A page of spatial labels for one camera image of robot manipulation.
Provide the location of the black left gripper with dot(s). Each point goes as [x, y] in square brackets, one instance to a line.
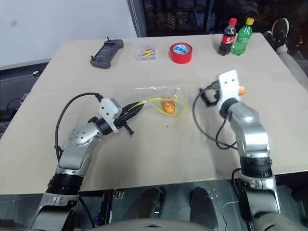
[122, 122]

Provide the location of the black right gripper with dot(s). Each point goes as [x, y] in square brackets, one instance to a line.
[214, 94]

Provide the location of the clear plastic zip bag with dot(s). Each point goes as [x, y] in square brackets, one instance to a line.
[156, 97]

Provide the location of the orange snack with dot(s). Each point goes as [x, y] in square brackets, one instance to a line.
[168, 106]
[242, 90]

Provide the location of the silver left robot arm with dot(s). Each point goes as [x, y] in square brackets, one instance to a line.
[77, 139]

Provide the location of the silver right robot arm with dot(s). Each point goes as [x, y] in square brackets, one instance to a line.
[250, 130]

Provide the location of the red tape roll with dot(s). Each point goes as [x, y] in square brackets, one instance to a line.
[181, 53]

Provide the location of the small clear packet yellow items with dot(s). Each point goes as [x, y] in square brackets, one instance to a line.
[146, 53]

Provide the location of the dark grey remote controller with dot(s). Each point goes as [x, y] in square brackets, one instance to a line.
[107, 53]

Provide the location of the cola bottle red cap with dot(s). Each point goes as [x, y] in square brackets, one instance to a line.
[227, 37]

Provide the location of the green soda bottle yellow cap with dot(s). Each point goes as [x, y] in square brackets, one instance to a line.
[241, 36]

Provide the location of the dark metal shelf rack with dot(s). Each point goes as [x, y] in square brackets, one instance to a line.
[173, 16]

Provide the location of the dark rounded shape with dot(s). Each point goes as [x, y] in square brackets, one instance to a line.
[152, 203]
[202, 204]

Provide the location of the black and white shoe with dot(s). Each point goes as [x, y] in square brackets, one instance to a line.
[280, 31]

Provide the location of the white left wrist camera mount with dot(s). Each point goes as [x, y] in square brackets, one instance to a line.
[108, 108]

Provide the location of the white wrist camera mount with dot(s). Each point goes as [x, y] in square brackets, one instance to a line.
[108, 108]
[229, 84]

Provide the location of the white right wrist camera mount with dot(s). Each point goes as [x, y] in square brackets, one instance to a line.
[229, 84]

